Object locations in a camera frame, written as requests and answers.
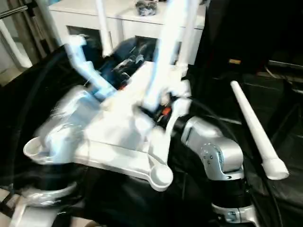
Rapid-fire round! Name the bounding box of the white plastic table top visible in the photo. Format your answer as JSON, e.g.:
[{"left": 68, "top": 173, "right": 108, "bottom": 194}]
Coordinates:
[{"left": 23, "top": 59, "right": 193, "bottom": 192}]

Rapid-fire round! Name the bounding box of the dark crumpled bundle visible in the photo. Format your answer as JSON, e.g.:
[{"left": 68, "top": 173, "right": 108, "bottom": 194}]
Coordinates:
[{"left": 134, "top": 0, "right": 160, "bottom": 17}]

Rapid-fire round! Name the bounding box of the white cabinet with glass doors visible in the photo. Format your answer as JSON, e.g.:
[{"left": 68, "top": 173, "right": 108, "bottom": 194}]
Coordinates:
[{"left": 47, "top": 0, "right": 207, "bottom": 67}]

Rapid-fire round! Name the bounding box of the black plastic mat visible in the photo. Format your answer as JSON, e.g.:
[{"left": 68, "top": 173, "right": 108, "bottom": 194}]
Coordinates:
[{"left": 0, "top": 45, "right": 303, "bottom": 227}]

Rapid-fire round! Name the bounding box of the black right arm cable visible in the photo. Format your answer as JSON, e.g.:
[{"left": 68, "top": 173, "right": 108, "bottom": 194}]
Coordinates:
[{"left": 172, "top": 96, "right": 285, "bottom": 227}]

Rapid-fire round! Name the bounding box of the black bench with silver rail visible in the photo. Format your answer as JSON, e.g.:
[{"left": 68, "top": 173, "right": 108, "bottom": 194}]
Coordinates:
[{"left": 264, "top": 60, "right": 303, "bottom": 96}]

